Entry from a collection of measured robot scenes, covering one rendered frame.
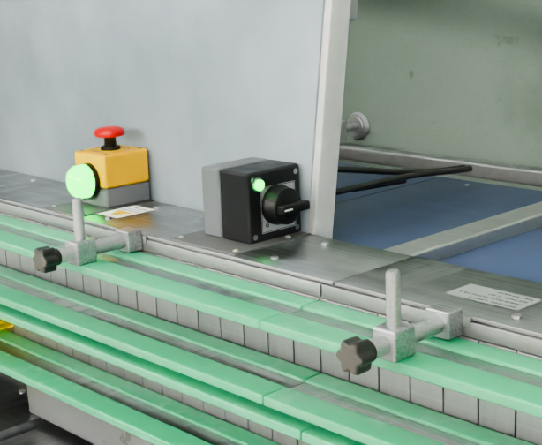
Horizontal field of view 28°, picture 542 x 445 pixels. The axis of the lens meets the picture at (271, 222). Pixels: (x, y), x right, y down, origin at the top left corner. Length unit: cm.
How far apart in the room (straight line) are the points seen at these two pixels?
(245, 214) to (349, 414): 30
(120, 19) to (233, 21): 23
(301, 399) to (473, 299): 18
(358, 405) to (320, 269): 16
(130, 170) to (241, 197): 28
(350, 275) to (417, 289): 8
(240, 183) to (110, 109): 37
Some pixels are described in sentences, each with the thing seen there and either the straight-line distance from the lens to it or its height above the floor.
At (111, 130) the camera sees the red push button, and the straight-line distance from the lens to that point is 145.
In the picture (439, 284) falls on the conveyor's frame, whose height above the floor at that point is 82.
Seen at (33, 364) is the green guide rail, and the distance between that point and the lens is 147.
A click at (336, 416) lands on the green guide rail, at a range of 99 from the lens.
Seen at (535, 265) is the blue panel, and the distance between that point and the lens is 119.
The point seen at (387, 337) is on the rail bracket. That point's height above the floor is 97.
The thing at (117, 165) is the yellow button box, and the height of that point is 80.
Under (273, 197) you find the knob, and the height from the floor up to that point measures 81.
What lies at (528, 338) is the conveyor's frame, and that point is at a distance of 93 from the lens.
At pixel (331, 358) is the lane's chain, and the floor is 88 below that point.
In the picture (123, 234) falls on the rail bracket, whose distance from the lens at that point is 128.
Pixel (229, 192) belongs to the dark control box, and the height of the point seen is 83.
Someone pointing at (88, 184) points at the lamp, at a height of 84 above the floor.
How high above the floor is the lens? 161
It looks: 41 degrees down
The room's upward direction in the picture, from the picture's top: 104 degrees counter-clockwise
